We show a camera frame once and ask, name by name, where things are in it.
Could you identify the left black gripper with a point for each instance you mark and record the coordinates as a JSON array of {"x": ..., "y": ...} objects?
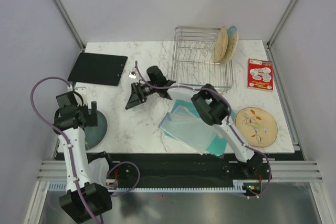
[{"x": 91, "y": 119}]

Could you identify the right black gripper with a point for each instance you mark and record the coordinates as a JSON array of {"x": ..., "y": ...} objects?
[{"x": 137, "y": 96}]

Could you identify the dark teal plate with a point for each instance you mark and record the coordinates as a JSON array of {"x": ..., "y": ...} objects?
[{"x": 95, "y": 134}]

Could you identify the beige bird plate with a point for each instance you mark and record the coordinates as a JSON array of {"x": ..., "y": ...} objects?
[
  {"x": 257, "y": 126},
  {"x": 221, "y": 45}
]

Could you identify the blue and beige plate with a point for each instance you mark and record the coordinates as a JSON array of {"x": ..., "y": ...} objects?
[{"x": 232, "y": 44}]

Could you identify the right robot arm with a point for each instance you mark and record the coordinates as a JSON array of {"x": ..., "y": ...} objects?
[{"x": 213, "y": 109}]

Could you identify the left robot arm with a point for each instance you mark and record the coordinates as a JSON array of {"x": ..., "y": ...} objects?
[{"x": 79, "y": 127}]

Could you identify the black square plate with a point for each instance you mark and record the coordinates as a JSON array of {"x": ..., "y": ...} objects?
[{"x": 98, "y": 69}]

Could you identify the clear plastic zip bag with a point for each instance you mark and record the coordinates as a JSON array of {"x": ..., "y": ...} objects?
[{"x": 188, "y": 128}]

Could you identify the teal cutting board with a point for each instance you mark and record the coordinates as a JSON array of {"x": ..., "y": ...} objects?
[{"x": 218, "y": 145}]

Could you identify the red booklet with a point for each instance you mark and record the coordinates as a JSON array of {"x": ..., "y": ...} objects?
[{"x": 260, "y": 74}]

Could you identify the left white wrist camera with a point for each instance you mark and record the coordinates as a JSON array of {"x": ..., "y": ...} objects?
[{"x": 83, "y": 98}]

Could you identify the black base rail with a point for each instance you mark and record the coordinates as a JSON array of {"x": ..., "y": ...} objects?
[{"x": 180, "y": 170}]

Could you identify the metal wire dish rack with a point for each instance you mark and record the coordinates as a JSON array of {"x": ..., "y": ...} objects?
[{"x": 193, "y": 61}]

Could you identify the light blue cable duct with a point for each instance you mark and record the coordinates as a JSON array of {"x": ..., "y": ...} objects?
[{"x": 237, "y": 188}]

